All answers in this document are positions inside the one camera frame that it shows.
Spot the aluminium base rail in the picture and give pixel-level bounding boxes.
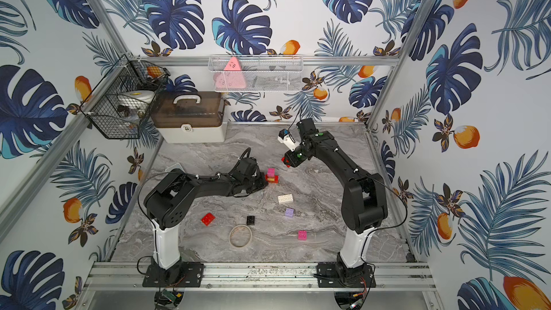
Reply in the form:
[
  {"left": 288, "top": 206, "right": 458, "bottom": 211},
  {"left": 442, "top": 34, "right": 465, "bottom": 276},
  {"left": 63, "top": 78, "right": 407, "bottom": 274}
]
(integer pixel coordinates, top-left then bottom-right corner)
[{"left": 84, "top": 263, "right": 436, "bottom": 292}]

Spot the red 2x2 lego brick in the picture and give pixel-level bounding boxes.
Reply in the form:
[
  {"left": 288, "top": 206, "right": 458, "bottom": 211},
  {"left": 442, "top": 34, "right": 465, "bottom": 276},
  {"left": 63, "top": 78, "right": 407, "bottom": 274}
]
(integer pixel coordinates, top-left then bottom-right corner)
[{"left": 201, "top": 212, "right": 215, "bottom": 226}]

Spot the lilac 2x2 lego brick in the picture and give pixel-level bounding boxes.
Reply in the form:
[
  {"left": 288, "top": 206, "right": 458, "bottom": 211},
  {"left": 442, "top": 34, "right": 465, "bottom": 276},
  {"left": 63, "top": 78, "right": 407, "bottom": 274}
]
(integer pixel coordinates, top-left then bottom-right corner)
[{"left": 285, "top": 208, "right": 294, "bottom": 218}]

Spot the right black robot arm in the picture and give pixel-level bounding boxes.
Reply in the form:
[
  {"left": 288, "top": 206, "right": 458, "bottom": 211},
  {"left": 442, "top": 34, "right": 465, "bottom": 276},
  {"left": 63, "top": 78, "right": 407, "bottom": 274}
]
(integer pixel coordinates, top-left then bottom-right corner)
[{"left": 278, "top": 119, "right": 388, "bottom": 269}]

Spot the pink triangle object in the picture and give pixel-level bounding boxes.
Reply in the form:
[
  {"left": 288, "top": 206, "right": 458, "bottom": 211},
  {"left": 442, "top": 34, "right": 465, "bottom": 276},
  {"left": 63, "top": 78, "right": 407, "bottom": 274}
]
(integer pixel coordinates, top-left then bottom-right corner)
[{"left": 214, "top": 57, "right": 247, "bottom": 91}]

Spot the red 2x4 lego brick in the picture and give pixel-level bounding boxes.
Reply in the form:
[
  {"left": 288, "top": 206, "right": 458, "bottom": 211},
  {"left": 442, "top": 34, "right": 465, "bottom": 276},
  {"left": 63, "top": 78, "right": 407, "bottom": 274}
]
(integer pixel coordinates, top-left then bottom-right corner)
[{"left": 265, "top": 175, "right": 279, "bottom": 184}]

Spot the white 2x4 lego brick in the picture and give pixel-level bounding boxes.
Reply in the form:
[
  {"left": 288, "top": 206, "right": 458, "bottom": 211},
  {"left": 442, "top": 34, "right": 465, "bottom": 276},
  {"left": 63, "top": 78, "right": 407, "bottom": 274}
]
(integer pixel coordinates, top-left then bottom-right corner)
[{"left": 277, "top": 194, "right": 294, "bottom": 205}]

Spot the black wire basket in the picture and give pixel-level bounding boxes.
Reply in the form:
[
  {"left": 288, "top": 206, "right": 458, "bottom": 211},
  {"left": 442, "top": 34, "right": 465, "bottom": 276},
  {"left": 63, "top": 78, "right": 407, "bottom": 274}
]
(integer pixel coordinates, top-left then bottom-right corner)
[{"left": 78, "top": 55, "right": 170, "bottom": 140}]

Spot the clear wall shelf basket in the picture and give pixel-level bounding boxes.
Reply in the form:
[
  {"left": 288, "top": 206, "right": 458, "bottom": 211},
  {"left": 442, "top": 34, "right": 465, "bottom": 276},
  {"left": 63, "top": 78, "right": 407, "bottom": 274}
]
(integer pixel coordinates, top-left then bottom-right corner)
[{"left": 208, "top": 55, "right": 304, "bottom": 93}]

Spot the small red lego brick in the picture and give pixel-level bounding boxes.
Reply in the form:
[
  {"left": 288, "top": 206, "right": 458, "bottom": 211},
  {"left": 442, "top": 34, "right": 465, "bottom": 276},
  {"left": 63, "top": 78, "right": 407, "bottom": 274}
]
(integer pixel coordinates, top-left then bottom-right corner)
[{"left": 281, "top": 157, "right": 290, "bottom": 167}]

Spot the grey square card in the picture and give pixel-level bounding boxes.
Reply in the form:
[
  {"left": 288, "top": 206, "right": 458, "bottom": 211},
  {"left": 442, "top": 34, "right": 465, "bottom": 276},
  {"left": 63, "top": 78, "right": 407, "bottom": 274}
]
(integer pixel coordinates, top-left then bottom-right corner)
[{"left": 165, "top": 163, "right": 185, "bottom": 173}]

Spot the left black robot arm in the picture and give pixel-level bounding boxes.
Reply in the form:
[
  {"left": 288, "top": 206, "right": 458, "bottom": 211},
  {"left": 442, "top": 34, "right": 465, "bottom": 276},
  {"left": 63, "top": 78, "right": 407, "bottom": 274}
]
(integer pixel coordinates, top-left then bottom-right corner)
[{"left": 143, "top": 157, "right": 268, "bottom": 270}]

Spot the tape roll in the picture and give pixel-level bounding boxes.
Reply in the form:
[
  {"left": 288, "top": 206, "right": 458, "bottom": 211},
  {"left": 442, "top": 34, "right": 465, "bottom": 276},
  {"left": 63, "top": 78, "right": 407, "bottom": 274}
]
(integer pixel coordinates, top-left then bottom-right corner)
[{"left": 228, "top": 225, "right": 253, "bottom": 248}]

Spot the white bowl in basket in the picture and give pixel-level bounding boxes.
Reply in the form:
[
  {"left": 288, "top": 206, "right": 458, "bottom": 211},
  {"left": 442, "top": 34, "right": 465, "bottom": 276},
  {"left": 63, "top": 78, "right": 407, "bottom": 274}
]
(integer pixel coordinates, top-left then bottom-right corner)
[{"left": 117, "top": 90, "right": 155, "bottom": 108}]

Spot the brown lid storage box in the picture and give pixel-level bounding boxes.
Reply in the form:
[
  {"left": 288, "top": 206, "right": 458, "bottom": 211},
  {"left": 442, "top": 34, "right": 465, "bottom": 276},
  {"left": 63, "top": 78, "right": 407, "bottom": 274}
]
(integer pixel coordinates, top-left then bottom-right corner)
[{"left": 151, "top": 91, "right": 228, "bottom": 144}]

